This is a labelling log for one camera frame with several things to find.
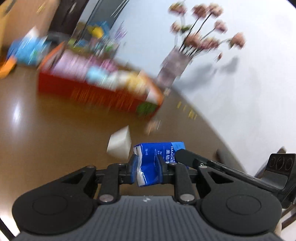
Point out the person's right hand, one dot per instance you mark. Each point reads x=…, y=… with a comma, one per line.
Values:
x=278, y=229

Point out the white small box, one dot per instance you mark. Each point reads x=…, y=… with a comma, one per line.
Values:
x=119, y=144

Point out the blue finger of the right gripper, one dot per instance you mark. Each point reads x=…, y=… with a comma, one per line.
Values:
x=193, y=160

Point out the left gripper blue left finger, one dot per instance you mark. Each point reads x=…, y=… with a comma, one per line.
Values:
x=112, y=177

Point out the pink textured vase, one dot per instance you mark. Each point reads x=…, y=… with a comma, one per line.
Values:
x=172, y=67

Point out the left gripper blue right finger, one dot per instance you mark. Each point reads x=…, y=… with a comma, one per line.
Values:
x=177, y=175

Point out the light blue plush toy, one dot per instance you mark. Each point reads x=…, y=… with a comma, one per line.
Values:
x=96, y=75

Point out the yellow dried buds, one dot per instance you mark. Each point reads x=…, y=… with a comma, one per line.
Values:
x=187, y=110

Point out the red cardboard box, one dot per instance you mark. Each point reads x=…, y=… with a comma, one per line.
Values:
x=82, y=92

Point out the blue tissue pack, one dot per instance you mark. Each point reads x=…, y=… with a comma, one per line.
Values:
x=31, y=49

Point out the white yellow plush toy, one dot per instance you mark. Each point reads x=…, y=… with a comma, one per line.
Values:
x=129, y=81

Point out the blue handkerchief tissue box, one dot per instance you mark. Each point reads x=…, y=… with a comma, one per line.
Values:
x=151, y=157

